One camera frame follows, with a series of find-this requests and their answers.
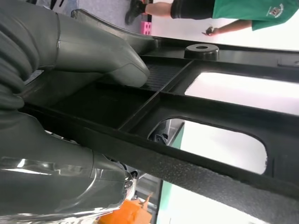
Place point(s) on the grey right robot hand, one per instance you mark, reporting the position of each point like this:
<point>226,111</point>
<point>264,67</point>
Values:
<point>93,46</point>

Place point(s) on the pink perforated block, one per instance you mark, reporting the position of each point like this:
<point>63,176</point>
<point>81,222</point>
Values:
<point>146,28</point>

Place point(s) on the open cardboard box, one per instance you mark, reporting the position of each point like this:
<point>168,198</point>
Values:
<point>126,213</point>

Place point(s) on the person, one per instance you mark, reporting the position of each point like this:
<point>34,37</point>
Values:
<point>245,9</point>

